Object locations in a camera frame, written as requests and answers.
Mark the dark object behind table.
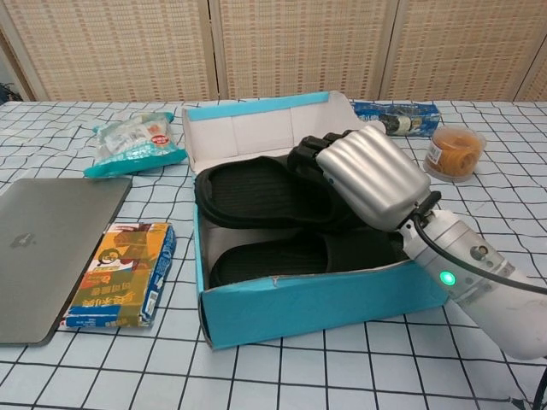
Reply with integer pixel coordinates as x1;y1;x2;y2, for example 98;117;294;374
0;81;21;103

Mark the teal plastic snack bag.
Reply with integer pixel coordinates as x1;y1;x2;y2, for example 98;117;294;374
83;110;189;179

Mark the black slide sandal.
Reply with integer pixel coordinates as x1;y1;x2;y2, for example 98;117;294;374
209;232;409;286
194;155;364;234

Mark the blue cookie package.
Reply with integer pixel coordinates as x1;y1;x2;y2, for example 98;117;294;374
353;101;442;138

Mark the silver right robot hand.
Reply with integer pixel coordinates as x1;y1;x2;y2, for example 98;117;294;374
285;123;442;235

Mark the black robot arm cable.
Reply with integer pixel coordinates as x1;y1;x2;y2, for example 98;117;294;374
412;215;547;410

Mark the blue cardboard shoe box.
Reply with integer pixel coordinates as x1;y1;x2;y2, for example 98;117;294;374
181;90;450;351

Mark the grey closed laptop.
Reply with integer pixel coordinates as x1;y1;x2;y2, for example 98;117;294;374
0;177;133;346

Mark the colourful printed snack box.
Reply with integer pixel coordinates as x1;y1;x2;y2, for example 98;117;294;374
62;220;179;329

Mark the bamboo folding screen panel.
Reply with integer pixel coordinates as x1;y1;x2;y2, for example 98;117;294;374
0;0;217;103
379;0;547;103
211;0;398;102

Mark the clear tub of rubber bands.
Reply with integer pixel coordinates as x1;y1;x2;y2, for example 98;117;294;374
422;126;488;183

